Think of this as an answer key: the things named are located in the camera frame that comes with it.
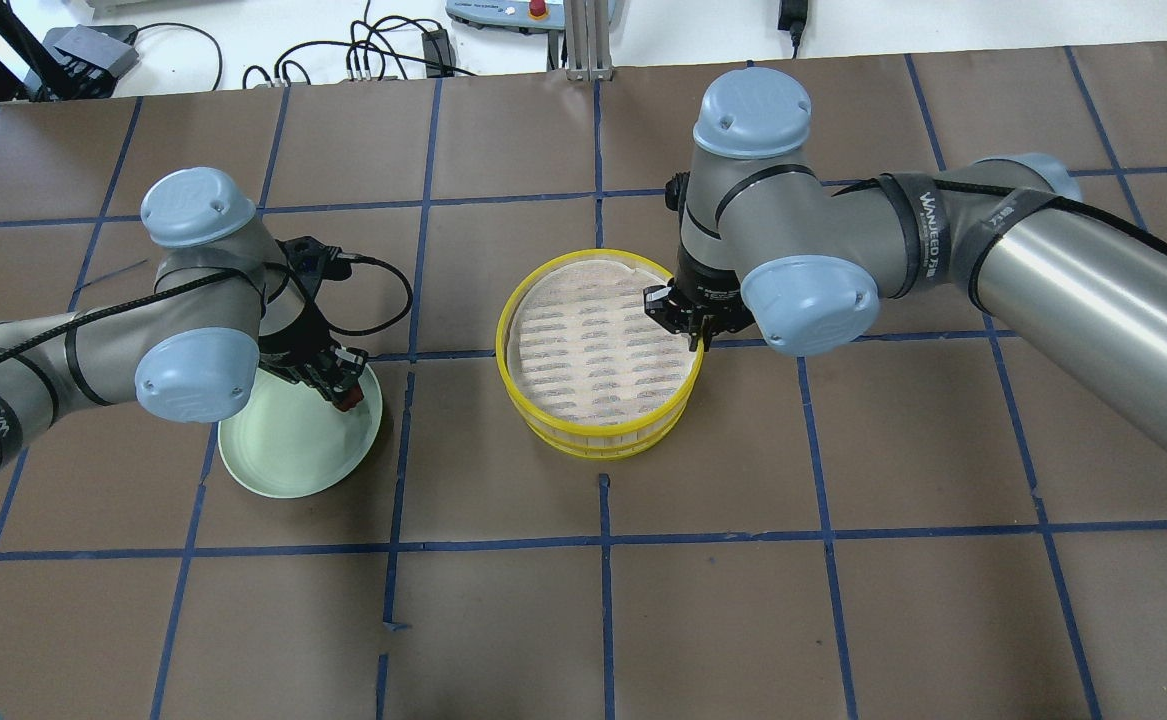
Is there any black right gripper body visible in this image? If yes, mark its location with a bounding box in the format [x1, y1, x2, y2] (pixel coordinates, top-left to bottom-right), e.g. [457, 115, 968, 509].
[652, 250, 755, 340]

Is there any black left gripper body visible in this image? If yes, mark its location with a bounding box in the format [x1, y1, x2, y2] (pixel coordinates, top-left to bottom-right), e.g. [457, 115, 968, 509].
[258, 302, 342, 394]

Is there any yellow steamer basket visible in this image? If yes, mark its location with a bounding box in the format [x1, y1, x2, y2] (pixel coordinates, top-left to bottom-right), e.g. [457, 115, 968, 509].
[495, 249, 705, 432]
[513, 397, 689, 460]

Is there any red-brown bun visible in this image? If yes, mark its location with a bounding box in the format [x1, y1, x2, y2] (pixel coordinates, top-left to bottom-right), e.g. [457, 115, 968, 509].
[333, 389, 363, 413]

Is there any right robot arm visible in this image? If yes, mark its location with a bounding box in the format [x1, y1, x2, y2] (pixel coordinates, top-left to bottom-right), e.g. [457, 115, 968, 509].
[643, 67, 1167, 450]

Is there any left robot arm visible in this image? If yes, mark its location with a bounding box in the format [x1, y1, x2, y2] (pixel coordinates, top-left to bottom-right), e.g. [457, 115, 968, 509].
[0, 167, 366, 471]

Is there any green plate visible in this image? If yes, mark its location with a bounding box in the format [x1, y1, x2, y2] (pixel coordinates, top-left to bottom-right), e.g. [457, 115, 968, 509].
[218, 369, 385, 498]

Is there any black power adapter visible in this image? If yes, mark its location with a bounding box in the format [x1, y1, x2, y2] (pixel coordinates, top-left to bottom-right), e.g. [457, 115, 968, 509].
[778, 0, 810, 35]

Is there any teach pendant near plate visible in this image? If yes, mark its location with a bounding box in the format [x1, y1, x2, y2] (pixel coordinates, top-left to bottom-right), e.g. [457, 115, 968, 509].
[443, 1, 569, 35]

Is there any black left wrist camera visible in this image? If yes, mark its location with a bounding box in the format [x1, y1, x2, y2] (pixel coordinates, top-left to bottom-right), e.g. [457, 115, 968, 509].
[281, 236, 352, 284]

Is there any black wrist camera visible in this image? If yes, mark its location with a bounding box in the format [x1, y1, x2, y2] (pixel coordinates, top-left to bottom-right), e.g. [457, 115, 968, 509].
[281, 236, 352, 284]
[664, 170, 691, 215]

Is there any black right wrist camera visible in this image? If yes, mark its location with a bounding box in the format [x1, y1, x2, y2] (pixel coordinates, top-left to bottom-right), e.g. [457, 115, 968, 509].
[664, 170, 691, 215]

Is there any aluminium frame post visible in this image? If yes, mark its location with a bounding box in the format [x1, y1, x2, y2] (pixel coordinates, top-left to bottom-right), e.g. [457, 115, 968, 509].
[562, 1, 616, 82]

